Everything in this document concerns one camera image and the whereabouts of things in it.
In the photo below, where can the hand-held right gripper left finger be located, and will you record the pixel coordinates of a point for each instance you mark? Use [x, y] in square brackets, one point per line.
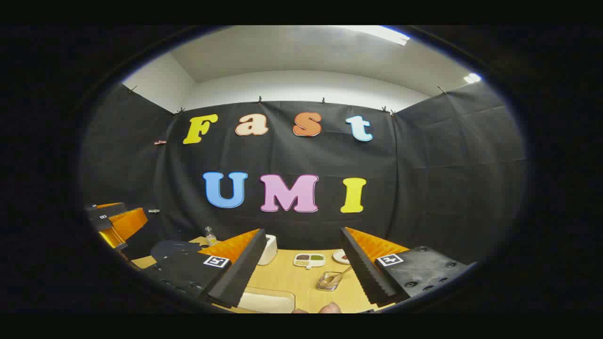
[245, 268]

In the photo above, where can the ceiling light panel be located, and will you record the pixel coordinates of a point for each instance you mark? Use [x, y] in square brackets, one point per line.
[472, 78]

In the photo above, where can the clear rice container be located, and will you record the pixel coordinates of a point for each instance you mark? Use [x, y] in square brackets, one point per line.
[266, 296]

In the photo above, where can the white toaster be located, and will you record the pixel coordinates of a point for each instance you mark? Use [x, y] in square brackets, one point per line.
[269, 249]

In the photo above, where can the small glass bottle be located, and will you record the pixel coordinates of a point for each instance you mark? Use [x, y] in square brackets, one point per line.
[210, 235]

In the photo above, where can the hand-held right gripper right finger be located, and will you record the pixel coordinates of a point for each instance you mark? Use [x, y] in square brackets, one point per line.
[362, 268]

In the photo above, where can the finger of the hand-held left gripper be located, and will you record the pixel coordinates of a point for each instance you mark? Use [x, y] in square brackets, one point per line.
[106, 215]

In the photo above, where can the wooden spoon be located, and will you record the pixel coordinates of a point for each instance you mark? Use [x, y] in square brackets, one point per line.
[341, 274]

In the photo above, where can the white divided dish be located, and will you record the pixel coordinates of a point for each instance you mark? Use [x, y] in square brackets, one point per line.
[308, 259]

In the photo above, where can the black backdrop cloth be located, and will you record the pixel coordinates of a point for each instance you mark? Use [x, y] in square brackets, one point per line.
[424, 188]

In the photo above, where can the clear chopstick holder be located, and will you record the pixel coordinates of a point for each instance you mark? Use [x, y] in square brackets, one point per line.
[327, 282]

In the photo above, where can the small round plate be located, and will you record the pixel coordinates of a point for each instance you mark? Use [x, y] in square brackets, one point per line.
[339, 256]

